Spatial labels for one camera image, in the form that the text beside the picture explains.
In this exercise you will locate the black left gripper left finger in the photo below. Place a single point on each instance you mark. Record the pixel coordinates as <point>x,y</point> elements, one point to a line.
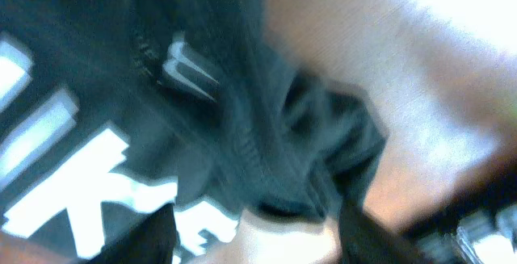
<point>151,241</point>

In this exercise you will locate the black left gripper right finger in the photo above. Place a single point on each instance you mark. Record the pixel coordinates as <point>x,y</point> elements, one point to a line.
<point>364,241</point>

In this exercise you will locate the dark green Nike t-shirt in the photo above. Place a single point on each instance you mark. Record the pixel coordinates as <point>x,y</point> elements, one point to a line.
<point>111,109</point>

